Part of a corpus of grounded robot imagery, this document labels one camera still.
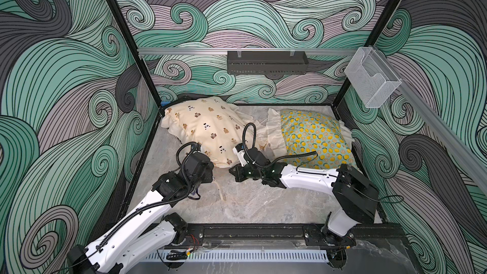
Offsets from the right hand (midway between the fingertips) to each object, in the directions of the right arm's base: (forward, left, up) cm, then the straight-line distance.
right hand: (227, 173), depth 80 cm
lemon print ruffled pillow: (+18, -44, -3) cm, 47 cm away
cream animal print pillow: (+21, +5, +6) cm, 22 cm away
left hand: (0, +8, +7) cm, 10 cm away
